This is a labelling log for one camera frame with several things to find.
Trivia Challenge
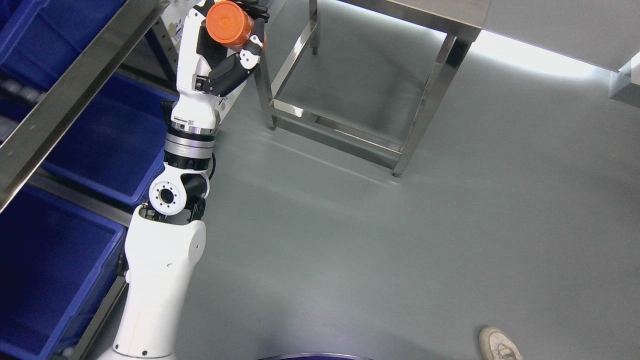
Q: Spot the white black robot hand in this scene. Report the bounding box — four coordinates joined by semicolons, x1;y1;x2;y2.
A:
165;0;270;139

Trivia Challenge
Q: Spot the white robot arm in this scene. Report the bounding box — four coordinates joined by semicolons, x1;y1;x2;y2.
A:
100;121;217;360

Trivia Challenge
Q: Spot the metal shelf rack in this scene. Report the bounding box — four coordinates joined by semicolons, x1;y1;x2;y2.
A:
0;0;181;360

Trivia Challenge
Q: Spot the blue bin lower left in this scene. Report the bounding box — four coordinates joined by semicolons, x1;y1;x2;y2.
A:
42;73;178;207

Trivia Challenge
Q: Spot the blue bin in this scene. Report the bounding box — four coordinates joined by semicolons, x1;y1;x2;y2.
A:
0;0;125;90
42;73;178;207
0;186;126;360

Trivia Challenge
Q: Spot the blue bin upper left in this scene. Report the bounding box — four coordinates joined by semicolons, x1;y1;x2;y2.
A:
0;0;125;90

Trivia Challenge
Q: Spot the blue bin lower middle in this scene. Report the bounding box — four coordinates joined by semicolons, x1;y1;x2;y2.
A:
0;186;126;360

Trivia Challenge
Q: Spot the stainless steel table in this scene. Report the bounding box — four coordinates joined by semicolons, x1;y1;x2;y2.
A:
282;0;639;188

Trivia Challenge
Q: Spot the white shoe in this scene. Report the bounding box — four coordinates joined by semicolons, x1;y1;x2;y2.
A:
478;326;524;360

